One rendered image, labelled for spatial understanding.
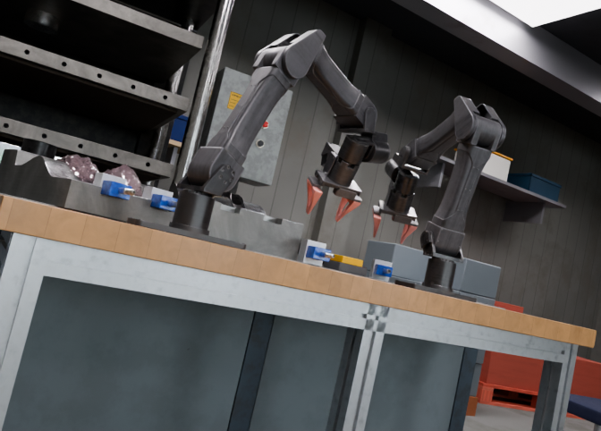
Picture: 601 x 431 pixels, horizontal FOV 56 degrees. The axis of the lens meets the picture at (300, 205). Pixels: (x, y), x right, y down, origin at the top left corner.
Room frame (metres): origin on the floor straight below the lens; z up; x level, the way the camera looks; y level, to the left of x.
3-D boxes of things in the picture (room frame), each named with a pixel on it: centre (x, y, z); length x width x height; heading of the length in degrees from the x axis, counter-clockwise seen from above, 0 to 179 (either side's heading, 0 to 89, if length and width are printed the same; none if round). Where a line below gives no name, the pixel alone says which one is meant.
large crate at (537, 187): (5.86, -2.31, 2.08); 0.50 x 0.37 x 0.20; 120
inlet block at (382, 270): (1.56, -0.26, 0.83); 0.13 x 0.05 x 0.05; 2
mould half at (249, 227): (1.55, 0.20, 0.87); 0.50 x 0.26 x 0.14; 25
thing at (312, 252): (1.30, -0.07, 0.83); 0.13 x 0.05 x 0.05; 23
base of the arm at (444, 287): (1.28, -0.34, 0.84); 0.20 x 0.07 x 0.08; 120
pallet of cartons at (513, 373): (5.41, -2.30, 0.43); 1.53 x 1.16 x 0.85; 120
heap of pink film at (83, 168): (1.32, 0.49, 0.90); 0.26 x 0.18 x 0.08; 42
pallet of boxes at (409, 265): (4.50, -0.98, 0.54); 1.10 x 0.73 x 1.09; 27
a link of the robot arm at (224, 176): (0.99, 0.17, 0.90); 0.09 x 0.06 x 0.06; 45
